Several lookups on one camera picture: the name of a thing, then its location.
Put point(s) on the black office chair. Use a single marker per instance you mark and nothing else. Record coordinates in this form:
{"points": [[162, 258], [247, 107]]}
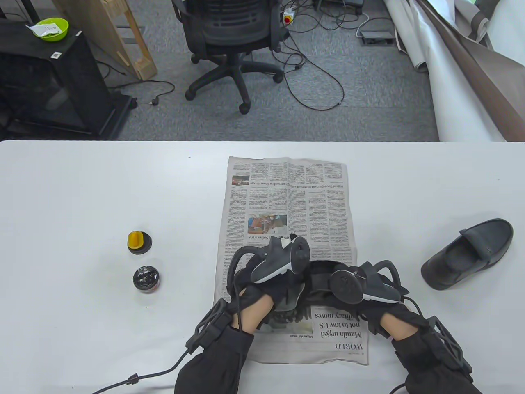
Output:
{"points": [[229, 24]]}

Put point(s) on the white packet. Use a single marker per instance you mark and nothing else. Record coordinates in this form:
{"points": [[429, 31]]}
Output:
{"points": [[43, 28]]}

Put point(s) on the yellow-knob sponge polish lid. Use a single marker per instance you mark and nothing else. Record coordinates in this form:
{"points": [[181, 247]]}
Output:
{"points": [[135, 240]]}

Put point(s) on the person's left hand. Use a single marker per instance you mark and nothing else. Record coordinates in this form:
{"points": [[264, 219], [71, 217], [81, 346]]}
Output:
{"points": [[256, 293]]}

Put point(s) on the black shoe polish jar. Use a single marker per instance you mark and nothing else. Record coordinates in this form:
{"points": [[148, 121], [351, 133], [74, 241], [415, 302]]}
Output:
{"points": [[145, 279]]}

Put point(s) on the person's right hand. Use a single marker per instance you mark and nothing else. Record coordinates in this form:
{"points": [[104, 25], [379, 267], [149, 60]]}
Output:
{"points": [[389, 318]]}

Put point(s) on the white fabric sheet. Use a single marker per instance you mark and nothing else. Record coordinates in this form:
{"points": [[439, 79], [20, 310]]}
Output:
{"points": [[508, 33]]}

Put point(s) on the wooden frame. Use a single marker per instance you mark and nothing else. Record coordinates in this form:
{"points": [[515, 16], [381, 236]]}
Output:
{"points": [[123, 45]]}

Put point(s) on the black wrist mount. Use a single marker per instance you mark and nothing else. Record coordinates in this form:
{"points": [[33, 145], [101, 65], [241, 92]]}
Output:
{"points": [[207, 328], [449, 344]]}

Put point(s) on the green bowl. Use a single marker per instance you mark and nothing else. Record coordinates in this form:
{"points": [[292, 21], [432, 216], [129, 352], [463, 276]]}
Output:
{"points": [[60, 33]]}

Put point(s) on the red yellow stop button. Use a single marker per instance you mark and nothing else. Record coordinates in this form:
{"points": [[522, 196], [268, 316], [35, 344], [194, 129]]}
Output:
{"points": [[287, 17]]}

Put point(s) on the black metal leg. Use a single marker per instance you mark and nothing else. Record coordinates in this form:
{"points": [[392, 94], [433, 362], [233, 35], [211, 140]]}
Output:
{"points": [[28, 8]]}

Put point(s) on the black right wrist mount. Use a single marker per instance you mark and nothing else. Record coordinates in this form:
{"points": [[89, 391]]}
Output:
{"points": [[449, 344]]}

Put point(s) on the black cabinet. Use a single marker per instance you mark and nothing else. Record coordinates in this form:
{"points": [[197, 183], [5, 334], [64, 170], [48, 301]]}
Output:
{"points": [[61, 82]]}

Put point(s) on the black left wrist mount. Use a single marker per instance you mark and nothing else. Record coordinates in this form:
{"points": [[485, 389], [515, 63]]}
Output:
{"points": [[207, 328]]}

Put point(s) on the grey white polishing mitt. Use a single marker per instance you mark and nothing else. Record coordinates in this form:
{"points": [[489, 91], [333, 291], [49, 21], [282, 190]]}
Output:
{"points": [[293, 297]]}

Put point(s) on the black leather shoe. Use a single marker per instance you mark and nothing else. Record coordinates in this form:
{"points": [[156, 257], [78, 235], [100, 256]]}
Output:
{"points": [[322, 269], [484, 242]]}

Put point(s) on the person's right forearm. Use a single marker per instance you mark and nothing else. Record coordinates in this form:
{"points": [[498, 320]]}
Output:
{"points": [[426, 365]]}

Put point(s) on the grey fabric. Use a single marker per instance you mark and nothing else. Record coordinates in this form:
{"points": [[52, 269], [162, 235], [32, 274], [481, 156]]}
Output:
{"points": [[475, 20]]}

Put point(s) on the black floor box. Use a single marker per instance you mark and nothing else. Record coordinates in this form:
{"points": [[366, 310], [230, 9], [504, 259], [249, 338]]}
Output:
{"points": [[336, 3]]}

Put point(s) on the white rolled sheet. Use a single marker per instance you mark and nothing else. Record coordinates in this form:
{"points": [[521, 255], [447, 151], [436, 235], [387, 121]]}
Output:
{"points": [[447, 94]]}

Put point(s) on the person's left forearm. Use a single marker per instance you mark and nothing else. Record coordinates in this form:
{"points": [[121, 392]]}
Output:
{"points": [[213, 361]]}

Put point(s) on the grey left hand controller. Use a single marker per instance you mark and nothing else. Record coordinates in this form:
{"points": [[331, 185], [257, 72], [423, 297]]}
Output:
{"points": [[279, 262]]}

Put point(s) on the newspaper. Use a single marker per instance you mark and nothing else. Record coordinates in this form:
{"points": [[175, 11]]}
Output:
{"points": [[311, 205]]}

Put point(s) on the grey hand controller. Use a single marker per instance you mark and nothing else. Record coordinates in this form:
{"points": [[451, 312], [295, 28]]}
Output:
{"points": [[348, 285], [279, 262]]}

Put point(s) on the brown sheet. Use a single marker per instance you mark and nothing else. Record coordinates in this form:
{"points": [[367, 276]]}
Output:
{"points": [[492, 94]]}

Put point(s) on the grey right hand controller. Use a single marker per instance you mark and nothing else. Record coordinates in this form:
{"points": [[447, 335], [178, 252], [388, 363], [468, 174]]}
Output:
{"points": [[348, 285]]}

